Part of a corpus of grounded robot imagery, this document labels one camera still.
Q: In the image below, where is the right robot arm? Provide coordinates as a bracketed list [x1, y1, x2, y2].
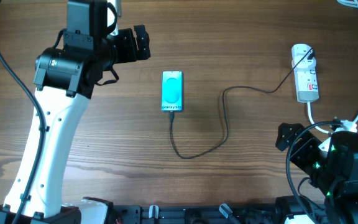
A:
[275, 119, 358, 223]

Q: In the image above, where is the white USB charger adapter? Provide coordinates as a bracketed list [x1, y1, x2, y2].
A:
[291, 44, 316, 71]

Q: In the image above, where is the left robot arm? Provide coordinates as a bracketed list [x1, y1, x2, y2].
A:
[0, 1, 150, 223]

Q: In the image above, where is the black left camera cable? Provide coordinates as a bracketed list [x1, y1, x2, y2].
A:
[0, 0, 50, 224]

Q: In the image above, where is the Galaxy smartphone with teal screen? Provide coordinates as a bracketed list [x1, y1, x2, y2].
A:
[161, 71, 183, 111]

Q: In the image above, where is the black USB charging cable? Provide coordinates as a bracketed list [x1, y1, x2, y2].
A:
[168, 47, 316, 160]

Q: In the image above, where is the white power strip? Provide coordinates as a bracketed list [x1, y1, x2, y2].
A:
[293, 67, 319, 103]

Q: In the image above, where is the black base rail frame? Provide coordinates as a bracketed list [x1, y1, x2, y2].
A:
[107, 204, 286, 224]

